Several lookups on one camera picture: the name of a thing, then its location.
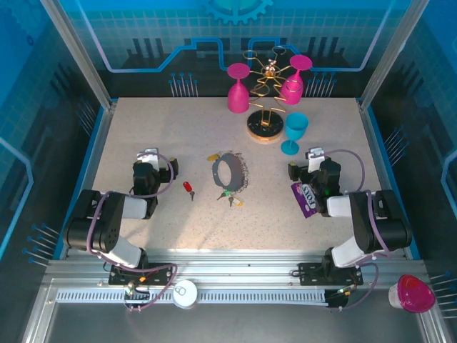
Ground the large metal keyring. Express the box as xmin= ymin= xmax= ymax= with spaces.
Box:
xmin=211 ymin=150 xmax=250 ymax=190

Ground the purple candy packet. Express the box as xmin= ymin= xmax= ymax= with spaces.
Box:
xmin=290 ymin=181 xmax=319 ymax=220

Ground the blue plastic goblet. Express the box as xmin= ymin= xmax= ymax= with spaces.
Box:
xmin=280 ymin=112 xmax=309 ymax=156

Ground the pink plastic goblet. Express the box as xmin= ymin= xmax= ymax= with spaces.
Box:
xmin=279 ymin=54 xmax=313 ymax=106
xmin=226 ymin=62 xmax=251 ymax=114

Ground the white round lid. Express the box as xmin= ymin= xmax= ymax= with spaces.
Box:
xmin=172 ymin=279 xmax=199 ymax=309

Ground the pink cup bottom right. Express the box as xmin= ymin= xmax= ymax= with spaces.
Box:
xmin=388 ymin=274 xmax=437 ymax=314

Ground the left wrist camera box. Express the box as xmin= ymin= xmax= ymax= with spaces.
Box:
xmin=136 ymin=147 xmax=161 ymax=171

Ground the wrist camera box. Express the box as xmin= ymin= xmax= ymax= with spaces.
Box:
xmin=305 ymin=147 xmax=326 ymax=173
xmin=136 ymin=147 xmax=161 ymax=171

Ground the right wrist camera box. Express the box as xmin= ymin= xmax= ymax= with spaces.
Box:
xmin=305 ymin=147 xmax=326 ymax=173

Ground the gold wire glass rack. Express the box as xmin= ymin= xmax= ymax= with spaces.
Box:
xmin=242 ymin=45 xmax=304 ymax=144

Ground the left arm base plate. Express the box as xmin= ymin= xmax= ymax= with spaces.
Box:
xmin=108 ymin=263 xmax=173 ymax=287

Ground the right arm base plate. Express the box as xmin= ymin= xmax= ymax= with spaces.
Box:
xmin=297 ymin=262 xmax=364 ymax=287

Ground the aluminium rail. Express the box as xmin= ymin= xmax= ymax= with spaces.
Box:
xmin=44 ymin=247 xmax=431 ymax=291

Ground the slotted cable duct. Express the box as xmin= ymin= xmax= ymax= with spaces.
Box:
xmin=55 ymin=289 xmax=328 ymax=305

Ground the aluminium frame post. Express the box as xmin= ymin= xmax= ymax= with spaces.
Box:
xmin=38 ymin=0 xmax=118 ymax=110
xmin=358 ymin=0 xmax=432 ymax=110

